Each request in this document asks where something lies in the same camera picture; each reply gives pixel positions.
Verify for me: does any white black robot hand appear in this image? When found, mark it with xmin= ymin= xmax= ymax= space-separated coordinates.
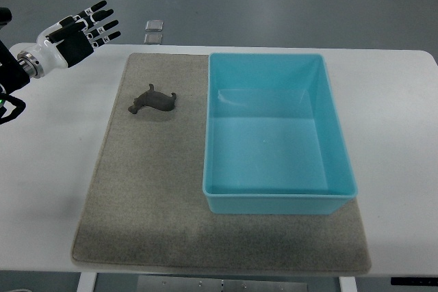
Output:
xmin=36 ymin=0 xmax=121 ymax=73

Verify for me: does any brown hippo toy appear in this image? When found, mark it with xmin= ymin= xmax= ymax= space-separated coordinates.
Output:
xmin=128 ymin=83 xmax=177 ymax=114

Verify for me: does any blue plastic box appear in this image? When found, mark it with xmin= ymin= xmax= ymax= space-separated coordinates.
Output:
xmin=203 ymin=53 xmax=357 ymax=215

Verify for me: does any upper floor socket plate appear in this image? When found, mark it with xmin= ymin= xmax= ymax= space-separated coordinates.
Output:
xmin=145 ymin=20 xmax=164 ymax=31

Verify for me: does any grey felt mat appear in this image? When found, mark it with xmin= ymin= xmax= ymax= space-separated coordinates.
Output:
xmin=72 ymin=53 xmax=371 ymax=276

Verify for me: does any white left table leg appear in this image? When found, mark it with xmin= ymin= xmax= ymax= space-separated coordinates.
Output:
xmin=76 ymin=272 xmax=97 ymax=292

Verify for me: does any white table leg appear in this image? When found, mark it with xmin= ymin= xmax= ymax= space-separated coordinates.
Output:
xmin=339 ymin=276 xmax=358 ymax=292
xmin=76 ymin=272 xmax=97 ymax=292

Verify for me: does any white right table leg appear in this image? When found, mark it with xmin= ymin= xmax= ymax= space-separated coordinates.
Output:
xmin=339 ymin=276 xmax=358 ymax=292

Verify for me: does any black table control panel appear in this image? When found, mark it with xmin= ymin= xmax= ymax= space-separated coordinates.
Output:
xmin=391 ymin=277 xmax=438 ymax=287

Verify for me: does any metal table frame plate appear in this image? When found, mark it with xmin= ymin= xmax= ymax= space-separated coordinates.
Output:
xmin=136 ymin=276 xmax=309 ymax=292

